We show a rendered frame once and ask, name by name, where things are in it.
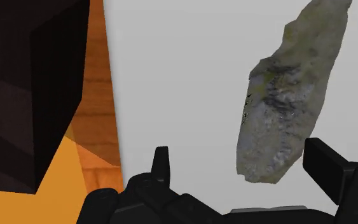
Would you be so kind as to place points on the grey rough stone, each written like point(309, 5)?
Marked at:
point(287, 102)

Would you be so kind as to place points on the dark robot stand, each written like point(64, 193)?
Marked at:
point(26, 93)

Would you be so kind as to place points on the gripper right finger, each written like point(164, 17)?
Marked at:
point(346, 176)

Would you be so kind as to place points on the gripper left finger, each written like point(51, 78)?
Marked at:
point(154, 198)

